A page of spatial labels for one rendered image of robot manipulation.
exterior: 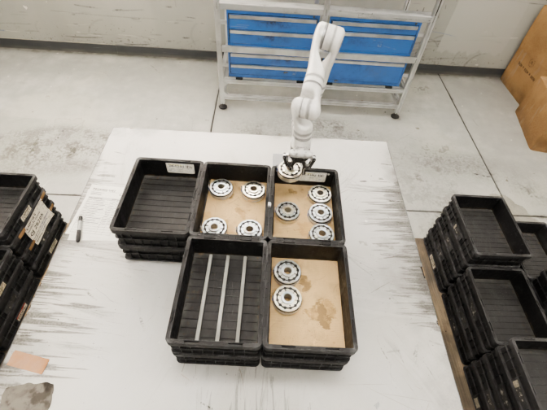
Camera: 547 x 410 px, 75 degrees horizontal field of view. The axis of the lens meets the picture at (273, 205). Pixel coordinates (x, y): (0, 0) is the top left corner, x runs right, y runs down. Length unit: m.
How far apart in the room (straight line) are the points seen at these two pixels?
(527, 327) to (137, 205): 1.96
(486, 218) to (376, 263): 0.93
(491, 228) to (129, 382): 1.96
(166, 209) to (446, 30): 3.56
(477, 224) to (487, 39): 2.71
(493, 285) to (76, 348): 1.99
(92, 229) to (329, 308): 1.09
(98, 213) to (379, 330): 1.34
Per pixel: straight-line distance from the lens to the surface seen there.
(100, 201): 1.89
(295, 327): 1.31
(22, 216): 2.24
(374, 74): 3.41
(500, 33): 4.68
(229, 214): 1.54
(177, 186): 1.67
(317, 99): 1.28
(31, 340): 1.63
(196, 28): 4.15
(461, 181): 3.32
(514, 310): 2.26
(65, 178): 3.13
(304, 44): 3.19
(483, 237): 2.28
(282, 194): 1.62
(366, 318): 1.52
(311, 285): 1.38
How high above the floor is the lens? 2.05
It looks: 51 degrees down
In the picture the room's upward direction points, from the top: 5 degrees clockwise
